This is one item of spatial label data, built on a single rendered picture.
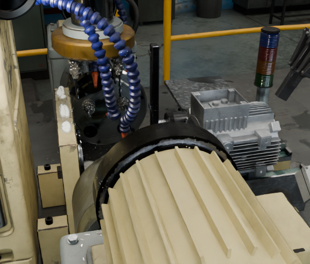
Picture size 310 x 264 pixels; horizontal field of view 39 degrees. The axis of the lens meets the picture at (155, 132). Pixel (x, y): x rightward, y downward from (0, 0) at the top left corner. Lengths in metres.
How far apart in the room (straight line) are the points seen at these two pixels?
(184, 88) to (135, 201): 1.30
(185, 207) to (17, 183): 0.57
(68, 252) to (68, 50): 0.44
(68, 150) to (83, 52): 0.20
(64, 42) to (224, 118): 0.43
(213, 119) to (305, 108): 0.90
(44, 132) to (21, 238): 0.74
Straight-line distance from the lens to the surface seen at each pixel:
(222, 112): 1.09
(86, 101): 1.27
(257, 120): 1.16
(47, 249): 1.11
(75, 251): 0.66
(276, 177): 1.23
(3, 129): 0.88
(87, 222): 0.78
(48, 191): 1.29
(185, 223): 0.39
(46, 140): 1.65
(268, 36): 1.44
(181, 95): 1.67
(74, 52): 0.92
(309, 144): 1.68
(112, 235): 0.47
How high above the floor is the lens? 1.62
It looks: 29 degrees down
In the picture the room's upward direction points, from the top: straight up
